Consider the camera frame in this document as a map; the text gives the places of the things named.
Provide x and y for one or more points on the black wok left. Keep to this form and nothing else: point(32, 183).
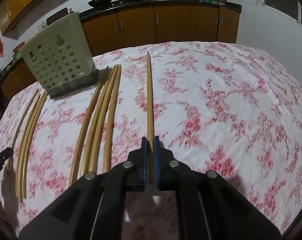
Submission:
point(99, 3)

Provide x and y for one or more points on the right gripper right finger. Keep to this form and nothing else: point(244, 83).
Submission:
point(164, 178)

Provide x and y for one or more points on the thin wooden chopstick leftmost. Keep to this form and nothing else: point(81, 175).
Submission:
point(10, 161)

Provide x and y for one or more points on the floral pink white tablecloth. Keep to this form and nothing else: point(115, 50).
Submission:
point(217, 106)

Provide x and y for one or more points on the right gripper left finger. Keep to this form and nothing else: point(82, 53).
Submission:
point(137, 178)

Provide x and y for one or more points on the wooden chopstick far left pair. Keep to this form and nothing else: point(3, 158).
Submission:
point(28, 144)

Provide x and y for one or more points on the dark box on counter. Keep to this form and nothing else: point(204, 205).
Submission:
point(56, 16)

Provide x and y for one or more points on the green perforated utensil holder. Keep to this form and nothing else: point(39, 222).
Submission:
point(59, 57)

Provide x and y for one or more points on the brown lower kitchen cabinets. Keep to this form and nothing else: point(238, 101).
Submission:
point(139, 23)

